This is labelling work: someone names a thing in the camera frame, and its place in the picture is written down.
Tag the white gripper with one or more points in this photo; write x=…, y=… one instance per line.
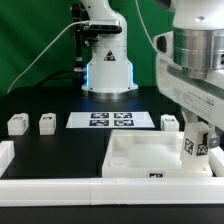
x=203, y=98

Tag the white square tabletop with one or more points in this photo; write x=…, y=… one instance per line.
x=149, y=154

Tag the white U-shaped fence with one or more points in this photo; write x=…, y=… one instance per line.
x=104, y=191

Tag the white marker sheet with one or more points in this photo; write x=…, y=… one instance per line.
x=110, y=120

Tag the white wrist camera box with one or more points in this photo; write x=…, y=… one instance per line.
x=164, y=43

